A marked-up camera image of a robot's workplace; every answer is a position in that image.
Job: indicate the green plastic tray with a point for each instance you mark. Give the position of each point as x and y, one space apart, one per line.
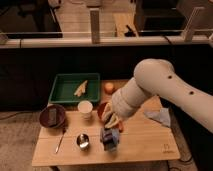
65 85

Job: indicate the orange fruit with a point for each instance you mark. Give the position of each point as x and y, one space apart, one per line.
109 87

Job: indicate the dark red bowl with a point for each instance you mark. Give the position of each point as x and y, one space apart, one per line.
44 116

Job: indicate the yellow-sleeved gripper body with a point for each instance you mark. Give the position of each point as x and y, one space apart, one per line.
109 117

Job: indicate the white plastic cup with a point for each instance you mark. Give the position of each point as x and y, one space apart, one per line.
85 107

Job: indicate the small steel cup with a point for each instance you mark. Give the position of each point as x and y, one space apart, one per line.
83 141

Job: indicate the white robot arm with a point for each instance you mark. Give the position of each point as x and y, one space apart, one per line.
157 77

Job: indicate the grey block in bowl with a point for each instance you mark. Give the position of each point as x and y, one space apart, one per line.
52 116

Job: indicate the orange bowl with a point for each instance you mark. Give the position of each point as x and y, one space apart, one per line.
100 110

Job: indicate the metal spoon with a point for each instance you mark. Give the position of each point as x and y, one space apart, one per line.
64 130

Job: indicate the wooden table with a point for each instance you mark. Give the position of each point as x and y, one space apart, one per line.
142 140

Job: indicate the blue-grey cloth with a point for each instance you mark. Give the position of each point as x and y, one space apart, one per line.
162 116

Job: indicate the beige cloth piece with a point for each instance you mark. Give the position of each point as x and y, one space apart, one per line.
81 89

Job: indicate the small carrot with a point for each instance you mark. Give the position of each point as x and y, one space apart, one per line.
120 126

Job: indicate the blue sponge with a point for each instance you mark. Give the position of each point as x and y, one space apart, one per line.
109 138

